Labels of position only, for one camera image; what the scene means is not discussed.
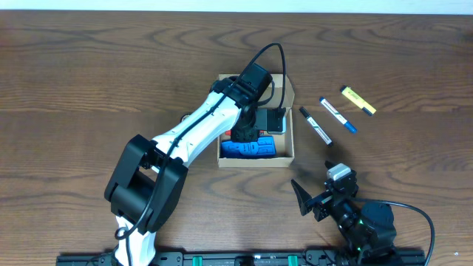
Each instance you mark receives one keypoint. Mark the black mounting rail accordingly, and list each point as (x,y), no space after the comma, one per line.
(316,257)

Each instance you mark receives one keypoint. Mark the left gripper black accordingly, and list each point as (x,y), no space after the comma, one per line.
(239,135)

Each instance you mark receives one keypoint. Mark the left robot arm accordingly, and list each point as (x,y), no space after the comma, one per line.
(147,181)

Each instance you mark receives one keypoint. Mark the yellow highlighter pen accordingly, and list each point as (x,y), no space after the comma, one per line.
(357,100)

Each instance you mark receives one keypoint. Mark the blue magnetic whiteboard duster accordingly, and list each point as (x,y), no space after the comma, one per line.
(264,147)

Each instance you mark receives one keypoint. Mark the open cardboard box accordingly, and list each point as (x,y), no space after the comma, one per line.
(284,142)

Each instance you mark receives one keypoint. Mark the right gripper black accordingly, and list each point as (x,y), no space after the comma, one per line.
(322,202)

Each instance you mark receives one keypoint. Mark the blue whiteboard marker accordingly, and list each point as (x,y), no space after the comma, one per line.
(347,124)

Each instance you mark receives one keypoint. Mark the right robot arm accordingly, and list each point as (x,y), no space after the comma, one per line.
(369,230)

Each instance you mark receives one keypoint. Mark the black whiteboard marker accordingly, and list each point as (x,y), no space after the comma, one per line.
(316,127)

